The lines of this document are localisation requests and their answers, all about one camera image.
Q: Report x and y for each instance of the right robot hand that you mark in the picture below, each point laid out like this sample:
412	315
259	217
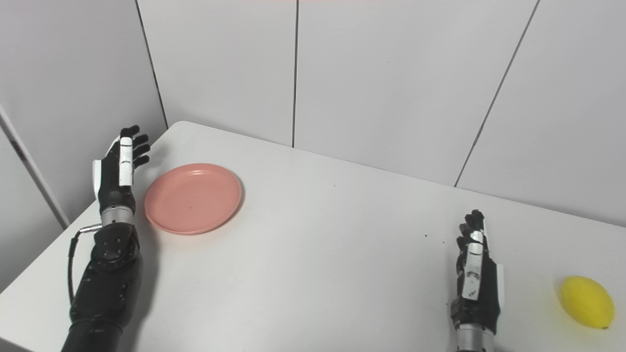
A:
477	288

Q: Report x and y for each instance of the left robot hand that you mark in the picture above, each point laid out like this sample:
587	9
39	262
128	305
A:
117	181

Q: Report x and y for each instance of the pink plate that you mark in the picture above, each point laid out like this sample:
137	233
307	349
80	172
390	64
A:
193	198

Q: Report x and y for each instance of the yellow lemon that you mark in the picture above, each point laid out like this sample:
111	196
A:
587	301

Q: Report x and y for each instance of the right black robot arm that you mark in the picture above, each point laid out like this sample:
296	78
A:
473	340

